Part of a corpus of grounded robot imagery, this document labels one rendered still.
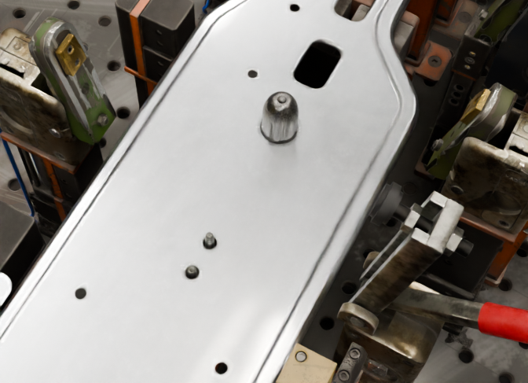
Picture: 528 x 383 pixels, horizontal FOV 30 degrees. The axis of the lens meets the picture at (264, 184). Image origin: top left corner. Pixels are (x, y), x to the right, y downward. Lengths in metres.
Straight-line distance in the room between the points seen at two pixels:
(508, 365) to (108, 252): 0.51
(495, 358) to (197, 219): 0.44
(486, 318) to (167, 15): 0.44
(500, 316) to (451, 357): 0.45
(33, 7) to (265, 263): 0.63
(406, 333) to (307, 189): 0.17
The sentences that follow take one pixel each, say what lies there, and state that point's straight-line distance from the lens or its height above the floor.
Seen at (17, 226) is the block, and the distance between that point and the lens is 0.87.
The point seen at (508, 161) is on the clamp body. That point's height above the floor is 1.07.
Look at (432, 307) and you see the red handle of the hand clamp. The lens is 0.71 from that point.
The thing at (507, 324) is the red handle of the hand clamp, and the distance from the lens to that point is 0.68.
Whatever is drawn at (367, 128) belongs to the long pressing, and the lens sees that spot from 0.88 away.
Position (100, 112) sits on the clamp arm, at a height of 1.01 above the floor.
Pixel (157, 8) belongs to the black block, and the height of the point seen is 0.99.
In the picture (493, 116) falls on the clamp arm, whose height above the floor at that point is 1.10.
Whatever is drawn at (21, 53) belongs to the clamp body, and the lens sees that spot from 0.88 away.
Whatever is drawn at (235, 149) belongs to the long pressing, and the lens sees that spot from 0.86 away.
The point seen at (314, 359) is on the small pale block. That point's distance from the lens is 0.72.
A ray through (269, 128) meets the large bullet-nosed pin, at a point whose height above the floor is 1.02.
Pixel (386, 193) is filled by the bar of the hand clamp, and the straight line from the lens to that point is 0.61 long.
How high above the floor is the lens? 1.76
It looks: 63 degrees down
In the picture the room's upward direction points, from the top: 4 degrees clockwise
